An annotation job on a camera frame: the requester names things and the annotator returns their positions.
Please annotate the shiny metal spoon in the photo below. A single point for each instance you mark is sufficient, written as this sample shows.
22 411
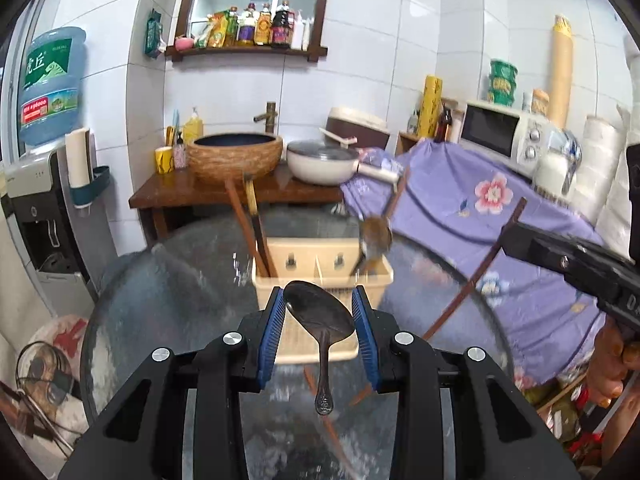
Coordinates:
320 315

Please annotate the grey water dispenser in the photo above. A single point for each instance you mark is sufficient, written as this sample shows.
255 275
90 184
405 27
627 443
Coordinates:
45 220

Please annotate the purple floral cloth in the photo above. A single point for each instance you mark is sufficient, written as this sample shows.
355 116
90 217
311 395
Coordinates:
450 200

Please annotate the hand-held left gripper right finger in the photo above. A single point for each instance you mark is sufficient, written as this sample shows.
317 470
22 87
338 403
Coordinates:
367 345

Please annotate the person's right hand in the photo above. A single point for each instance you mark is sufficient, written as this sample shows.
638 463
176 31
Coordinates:
607 360

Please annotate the bronze faucet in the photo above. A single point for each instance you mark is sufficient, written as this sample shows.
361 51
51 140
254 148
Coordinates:
267 115

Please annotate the white pot with glass lid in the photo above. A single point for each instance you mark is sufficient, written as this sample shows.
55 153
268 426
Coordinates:
320 165

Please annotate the stack of green noodle bowls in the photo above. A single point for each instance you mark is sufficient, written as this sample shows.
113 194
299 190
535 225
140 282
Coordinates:
502 82

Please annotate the yellow mug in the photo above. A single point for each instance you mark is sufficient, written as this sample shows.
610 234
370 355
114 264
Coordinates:
164 160

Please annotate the shiny steel kettle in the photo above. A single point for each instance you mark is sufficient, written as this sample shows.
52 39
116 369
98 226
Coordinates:
565 152

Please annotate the dark glass bottle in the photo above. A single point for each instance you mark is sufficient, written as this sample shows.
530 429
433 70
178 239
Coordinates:
444 125

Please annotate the dark brown wooden stick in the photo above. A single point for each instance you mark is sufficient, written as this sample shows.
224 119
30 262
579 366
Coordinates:
22 410

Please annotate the dark wooden counter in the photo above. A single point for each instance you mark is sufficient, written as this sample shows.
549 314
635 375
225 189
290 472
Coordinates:
170 195

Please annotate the blue water jug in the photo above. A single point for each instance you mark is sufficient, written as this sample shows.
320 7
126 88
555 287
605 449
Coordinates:
50 85

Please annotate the yellow roll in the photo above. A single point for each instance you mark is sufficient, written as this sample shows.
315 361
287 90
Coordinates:
430 105

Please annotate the pile of colourful packets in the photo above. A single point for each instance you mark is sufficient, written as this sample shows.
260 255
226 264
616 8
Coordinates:
565 415

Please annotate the white round basin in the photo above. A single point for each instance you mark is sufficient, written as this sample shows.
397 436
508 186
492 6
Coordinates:
65 340

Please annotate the yellow food packet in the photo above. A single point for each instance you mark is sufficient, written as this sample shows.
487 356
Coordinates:
215 32

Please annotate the thin brown wooden chopstick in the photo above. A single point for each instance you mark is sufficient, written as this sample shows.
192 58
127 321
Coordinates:
470 280

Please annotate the white paper towel roll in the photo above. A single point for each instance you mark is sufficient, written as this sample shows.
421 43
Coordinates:
617 220
597 170

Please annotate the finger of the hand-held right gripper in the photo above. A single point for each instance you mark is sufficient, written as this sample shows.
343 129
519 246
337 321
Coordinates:
530 245

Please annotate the green hanging packet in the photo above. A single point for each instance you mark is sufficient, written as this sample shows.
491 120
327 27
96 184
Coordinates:
154 35

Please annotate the brown and white rice cooker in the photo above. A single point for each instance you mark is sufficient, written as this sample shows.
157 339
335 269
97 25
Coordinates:
357 125

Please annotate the black chopstick with gold end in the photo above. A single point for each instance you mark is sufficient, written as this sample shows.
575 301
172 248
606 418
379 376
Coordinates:
257 220

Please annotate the yellow soap pump bottle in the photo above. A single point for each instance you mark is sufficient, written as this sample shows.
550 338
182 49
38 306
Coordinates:
192 127

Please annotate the tall beige paper roll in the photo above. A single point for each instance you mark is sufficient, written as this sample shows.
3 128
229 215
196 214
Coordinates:
561 75

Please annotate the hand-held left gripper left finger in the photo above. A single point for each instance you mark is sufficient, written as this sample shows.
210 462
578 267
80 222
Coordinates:
270 345

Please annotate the white paper cup stack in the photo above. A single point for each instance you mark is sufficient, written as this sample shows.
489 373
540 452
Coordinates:
79 157

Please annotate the teal cup holder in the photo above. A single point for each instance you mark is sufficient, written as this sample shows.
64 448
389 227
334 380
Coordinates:
95 185

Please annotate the woven brown wash basin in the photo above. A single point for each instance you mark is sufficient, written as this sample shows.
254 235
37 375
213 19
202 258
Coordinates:
235 157

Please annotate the beige perforated utensil holder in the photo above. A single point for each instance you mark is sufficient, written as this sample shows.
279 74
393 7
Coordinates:
300 252

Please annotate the pink patterned bottle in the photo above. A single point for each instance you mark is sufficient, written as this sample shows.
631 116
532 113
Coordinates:
180 155

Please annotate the small wooden crate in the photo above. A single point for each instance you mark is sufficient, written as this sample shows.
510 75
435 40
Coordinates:
406 144

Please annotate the row of condiment bottles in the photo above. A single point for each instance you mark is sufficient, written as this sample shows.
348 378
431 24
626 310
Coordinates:
264 27

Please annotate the white microwave oven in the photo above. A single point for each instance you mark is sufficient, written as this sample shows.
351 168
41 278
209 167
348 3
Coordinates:
490 127

